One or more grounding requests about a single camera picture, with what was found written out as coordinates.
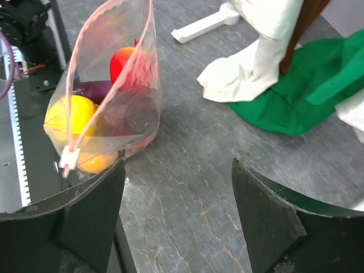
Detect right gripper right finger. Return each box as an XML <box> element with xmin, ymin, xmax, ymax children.
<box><xmin>231</xmin><ymin>159</ymin><xmax>363</xmax><ymax>272</ymax></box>

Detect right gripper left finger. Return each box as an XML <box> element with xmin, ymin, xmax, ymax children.
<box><xmin>1</xmin><ymin>160</ymin><xmax>125</xmax><ymax>272</ymax></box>

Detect yellow-orange mango toy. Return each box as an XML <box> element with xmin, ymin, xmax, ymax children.
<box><xmin>77</xmin><ymin>151</ymin><xmax>118</xmax><ymax>173</ymax></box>

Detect yellow pear toy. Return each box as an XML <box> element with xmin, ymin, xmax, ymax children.
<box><xmin>44</xmin><ymin>95</ymin><xmax>98</xmax><ymax>139</ymax></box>

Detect clear pink-dotted zip bag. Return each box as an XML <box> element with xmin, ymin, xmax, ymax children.
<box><xmin>43</xmin><ymin>1</ymin><xmax>162</xmax><ymax>177</ymax></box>

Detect purple eggplant toy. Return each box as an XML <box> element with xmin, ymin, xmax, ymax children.
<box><xmin>73</xmin><ymin>81</ymin><xmax>113</xmax><ymax>105</ymax></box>

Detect red apple toy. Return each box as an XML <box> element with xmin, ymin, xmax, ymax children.
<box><xmin>109</xmin><ymin>47</ymin><xmax>158</xmax><ymax>92</ymax></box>

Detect dark red mangosteen toy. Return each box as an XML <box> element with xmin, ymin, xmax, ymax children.
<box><xmin>97</xmin><ymin>88</ymin><xmax>159</xmax><ymax>137</ymax></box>

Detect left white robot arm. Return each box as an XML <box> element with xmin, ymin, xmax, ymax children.
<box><xmin>1</xmin><ymin>0</ymin><xmax>51</xmax><ymax>47</ymax></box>

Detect white tank top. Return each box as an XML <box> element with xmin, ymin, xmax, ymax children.
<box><xmin>335</xmin><ymin>89</ymin><xmax>364</xmax><ymax>143</ymax></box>

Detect white t-shirt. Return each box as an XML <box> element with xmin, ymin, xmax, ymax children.
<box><xmin>197</xmin><ymin>0</ymin><xmax>303</xmax><ymax>102</ymax></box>

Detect green t-shirt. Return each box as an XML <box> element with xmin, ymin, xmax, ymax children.
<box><xmin>229</xmin><ymin>30</ymin><xmax>363</xmax><ymax>135</ymax></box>

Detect silver clothes rack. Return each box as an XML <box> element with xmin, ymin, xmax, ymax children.
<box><xmin>171</xmin><ymin>1</ymin><xmax>241</xmax><ymax>44</ymax></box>

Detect slotted cable duct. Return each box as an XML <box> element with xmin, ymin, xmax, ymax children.
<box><xmin>2</xmin><ymin>42</ymin><xmax>31</xmax><ymax>207</ymax></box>

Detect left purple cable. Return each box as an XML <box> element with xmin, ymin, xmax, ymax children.
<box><xmin>0</xmin><ymin>31</ymin><xmax>20</xmax><ymax>100</ymax></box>

